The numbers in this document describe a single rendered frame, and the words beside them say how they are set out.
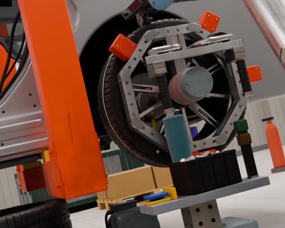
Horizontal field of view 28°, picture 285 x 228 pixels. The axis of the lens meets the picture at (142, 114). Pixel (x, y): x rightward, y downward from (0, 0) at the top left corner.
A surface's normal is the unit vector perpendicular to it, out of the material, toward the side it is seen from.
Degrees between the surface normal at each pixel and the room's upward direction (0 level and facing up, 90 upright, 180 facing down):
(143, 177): 90
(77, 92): 90
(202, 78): 90
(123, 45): 90
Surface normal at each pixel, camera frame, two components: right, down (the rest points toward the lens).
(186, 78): 0.26, -0.12
